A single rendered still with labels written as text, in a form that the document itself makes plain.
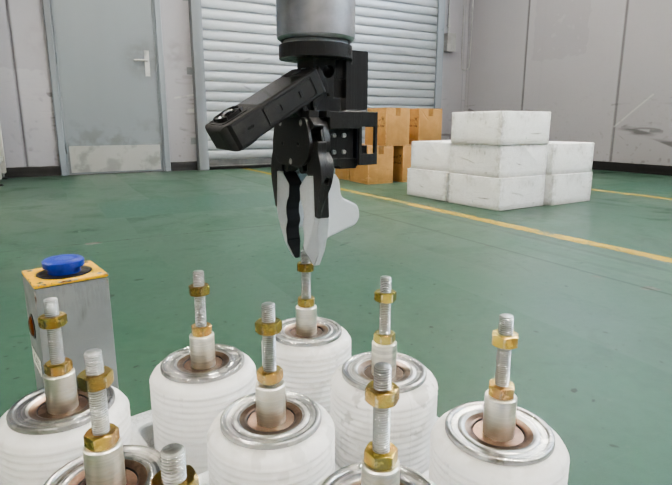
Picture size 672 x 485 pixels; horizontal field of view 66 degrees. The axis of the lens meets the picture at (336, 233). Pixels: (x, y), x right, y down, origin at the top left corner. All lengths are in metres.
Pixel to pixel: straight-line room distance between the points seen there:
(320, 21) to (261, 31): 5.42
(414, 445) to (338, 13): 0.38
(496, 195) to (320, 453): 2.66
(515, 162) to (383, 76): 3.77
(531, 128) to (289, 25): 2.68
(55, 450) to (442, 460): 0.27
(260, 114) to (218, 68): 5.24
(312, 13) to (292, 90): 0.07
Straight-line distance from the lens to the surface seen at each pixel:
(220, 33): 5.76
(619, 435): 0.96
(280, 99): 0.48
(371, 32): 6.55
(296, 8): 0.50
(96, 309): 0.60
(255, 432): 0.40
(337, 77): 0.53
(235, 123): 0.46
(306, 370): 0.53
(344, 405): 0.46
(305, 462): 0.39
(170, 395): 0.48
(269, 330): 0.37
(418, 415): 0.46
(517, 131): 3.04
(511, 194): 3.04
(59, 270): 0.60
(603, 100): 6.15
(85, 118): 5.50
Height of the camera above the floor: 0.47
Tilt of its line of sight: 12 degrees down
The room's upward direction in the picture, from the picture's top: straight up
